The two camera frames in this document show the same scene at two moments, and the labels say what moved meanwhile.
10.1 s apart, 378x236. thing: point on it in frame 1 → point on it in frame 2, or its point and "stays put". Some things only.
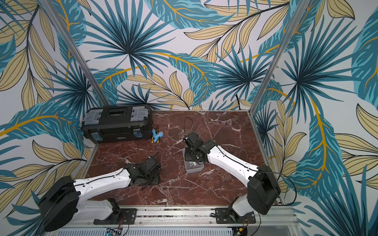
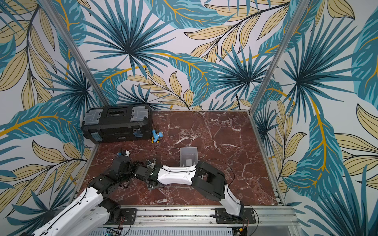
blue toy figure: x=156 y=135 stays put
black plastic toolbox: x=105 y=125 stays put
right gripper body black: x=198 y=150 → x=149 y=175
